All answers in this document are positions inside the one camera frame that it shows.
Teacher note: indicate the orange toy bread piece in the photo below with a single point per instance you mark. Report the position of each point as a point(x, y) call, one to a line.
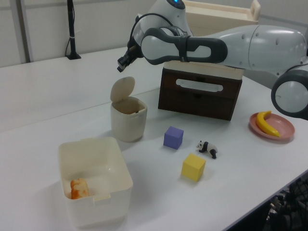
point(79, 190)

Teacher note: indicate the cream trash can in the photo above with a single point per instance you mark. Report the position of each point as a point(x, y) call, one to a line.
point(127, 127)

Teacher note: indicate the yellow foam cube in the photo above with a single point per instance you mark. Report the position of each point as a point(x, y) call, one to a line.
point(192, 170)

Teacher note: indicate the purple foam cube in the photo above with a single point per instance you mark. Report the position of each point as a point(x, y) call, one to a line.
point(173, 139)

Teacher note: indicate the pink plate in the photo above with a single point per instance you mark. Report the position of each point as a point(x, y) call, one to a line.
point(284, 127)

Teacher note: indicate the black white panda figurine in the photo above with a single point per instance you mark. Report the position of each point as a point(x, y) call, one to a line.
point(207, 148)

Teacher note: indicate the cream trash can lid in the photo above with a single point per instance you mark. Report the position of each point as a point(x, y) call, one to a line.
point(121, 89)

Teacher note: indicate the large cream plastic storage box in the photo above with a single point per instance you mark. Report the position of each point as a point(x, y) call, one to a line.
point(211, 16)

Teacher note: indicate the dark brown wooden drawer box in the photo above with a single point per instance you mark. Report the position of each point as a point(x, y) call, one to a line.
point(192, 106)

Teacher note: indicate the cream open plastic container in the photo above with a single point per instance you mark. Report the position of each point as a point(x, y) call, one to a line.
point(101, 211)

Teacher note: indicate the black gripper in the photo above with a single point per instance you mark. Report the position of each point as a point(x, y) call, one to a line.
point(133, 53)

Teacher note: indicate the yellow toy banana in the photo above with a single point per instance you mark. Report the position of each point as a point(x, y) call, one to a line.
point(262, 124)

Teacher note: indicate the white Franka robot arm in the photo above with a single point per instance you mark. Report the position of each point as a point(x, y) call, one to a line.
point(264, 48)

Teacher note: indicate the black camera stand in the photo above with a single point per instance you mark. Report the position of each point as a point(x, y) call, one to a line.
point(71, 24)

